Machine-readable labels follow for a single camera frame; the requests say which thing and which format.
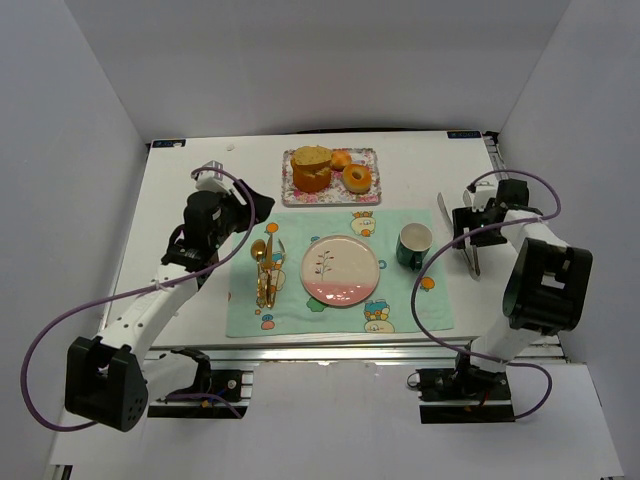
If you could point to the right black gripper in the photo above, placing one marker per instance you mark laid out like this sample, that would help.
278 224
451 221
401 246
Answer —
468 226

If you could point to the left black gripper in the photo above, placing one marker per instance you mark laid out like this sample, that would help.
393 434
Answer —
242 206

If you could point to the orange glazed donut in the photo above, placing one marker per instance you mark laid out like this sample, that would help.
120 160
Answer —
357 178

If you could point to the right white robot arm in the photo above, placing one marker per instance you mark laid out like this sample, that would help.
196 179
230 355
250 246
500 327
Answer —
545 293

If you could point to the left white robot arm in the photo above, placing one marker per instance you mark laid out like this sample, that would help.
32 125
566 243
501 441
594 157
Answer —
108 379

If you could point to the seeded bread slice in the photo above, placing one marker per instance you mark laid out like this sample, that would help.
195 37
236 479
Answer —
312 157

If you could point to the gold spoon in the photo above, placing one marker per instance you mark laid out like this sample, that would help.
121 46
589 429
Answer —
258 249

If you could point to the gold fork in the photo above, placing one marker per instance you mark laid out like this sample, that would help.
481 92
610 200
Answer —
279 276

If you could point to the gold knife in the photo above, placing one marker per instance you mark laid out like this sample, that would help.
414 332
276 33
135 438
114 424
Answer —
268 266

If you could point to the floral rectangular tray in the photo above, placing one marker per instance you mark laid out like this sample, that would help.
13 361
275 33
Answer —
336 193

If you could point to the large orange sponge cake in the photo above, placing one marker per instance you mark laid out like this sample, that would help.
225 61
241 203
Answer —
311 181

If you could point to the green ceramic mug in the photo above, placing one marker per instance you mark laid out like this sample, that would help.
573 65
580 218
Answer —
413 244

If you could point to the small round bun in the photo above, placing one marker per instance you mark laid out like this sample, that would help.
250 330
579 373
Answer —
340 159

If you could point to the right blue table label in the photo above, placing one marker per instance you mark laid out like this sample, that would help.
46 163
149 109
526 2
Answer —
463 134

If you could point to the blue table label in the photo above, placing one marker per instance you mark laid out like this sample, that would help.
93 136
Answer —
168 143
463 134

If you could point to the pink white ceramic plate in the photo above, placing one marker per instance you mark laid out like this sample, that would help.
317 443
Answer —
339 270

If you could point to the left blue table label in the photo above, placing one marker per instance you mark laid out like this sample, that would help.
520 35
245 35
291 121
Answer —
168 143

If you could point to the mint cartoon placemat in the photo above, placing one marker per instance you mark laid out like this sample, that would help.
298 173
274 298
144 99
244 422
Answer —
402 302

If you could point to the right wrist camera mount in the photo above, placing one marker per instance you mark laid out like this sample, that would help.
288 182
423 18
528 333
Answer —
477 196

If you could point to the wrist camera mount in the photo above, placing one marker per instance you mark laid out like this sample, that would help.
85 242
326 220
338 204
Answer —
209 178
477 196

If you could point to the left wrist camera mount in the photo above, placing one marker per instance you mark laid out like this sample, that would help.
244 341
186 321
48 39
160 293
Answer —
209 178

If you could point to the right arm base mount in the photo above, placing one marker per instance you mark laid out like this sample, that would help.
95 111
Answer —
443 399

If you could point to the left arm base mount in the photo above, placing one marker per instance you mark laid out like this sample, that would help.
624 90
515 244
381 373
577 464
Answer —
189 384

